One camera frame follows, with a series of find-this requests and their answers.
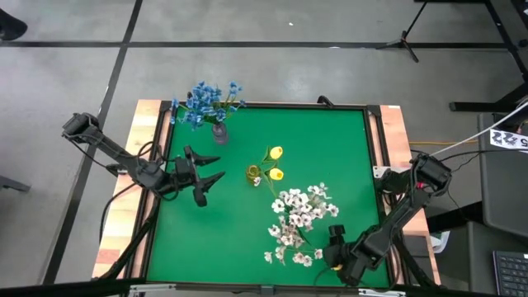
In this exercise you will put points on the purple ribbed glass vase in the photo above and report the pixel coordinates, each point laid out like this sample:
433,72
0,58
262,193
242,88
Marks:
220,134

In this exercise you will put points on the white numbered paper tag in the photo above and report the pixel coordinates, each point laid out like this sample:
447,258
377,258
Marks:
505,139

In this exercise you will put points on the green table mat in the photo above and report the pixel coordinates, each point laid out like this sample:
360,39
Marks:
231,231

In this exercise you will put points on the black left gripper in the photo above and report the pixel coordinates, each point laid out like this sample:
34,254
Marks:
183,175

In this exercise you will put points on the black tripod stand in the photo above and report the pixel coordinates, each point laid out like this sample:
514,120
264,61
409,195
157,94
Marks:
402,41

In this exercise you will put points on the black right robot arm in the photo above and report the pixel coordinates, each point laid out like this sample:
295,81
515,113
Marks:
392,231

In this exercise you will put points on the white metal bracket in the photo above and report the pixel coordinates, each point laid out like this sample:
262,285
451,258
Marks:
379,292
140,290

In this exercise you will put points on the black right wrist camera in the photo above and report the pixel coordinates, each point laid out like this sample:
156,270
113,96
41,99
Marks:
336,234

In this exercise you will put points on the yellow ribbed glass vase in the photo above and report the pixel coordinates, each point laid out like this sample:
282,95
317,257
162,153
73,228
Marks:
252,173

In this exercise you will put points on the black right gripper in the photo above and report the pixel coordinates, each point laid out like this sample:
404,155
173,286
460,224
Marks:
344,262

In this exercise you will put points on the grey desk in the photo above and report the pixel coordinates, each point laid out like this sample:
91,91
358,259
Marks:
503,189

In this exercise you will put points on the black floor stand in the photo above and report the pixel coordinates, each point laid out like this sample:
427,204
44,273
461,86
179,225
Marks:
474,106

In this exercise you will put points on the yellow artificial tulip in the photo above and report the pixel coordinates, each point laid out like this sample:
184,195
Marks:
276,174
276,152

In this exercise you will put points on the black keyboard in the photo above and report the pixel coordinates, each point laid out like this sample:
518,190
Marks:
513,274

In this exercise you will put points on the small loose white blossom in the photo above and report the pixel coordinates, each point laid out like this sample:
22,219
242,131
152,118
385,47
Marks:
257,181

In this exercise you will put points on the black table clamp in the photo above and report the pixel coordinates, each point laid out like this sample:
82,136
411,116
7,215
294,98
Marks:
325,100

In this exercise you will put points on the person's foot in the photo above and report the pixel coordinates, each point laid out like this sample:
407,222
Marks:
10,26

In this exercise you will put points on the black diagonal table strut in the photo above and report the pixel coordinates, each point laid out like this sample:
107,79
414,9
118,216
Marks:
132,243
412,264

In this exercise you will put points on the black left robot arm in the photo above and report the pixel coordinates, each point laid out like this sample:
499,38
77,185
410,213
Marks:
123,158

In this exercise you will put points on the white artificial flower bunch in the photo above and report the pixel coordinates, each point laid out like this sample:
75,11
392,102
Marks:
278,206
304,260

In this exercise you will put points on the grey chair leg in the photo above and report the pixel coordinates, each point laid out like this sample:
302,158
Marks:
14,185

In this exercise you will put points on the black frame beam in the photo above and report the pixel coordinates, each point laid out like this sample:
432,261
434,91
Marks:
62,288

